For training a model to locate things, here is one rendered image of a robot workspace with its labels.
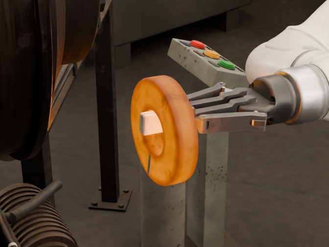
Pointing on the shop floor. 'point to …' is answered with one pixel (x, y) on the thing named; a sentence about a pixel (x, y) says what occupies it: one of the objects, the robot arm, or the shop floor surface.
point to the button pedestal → (207, 152)
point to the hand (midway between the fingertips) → (164, 119)
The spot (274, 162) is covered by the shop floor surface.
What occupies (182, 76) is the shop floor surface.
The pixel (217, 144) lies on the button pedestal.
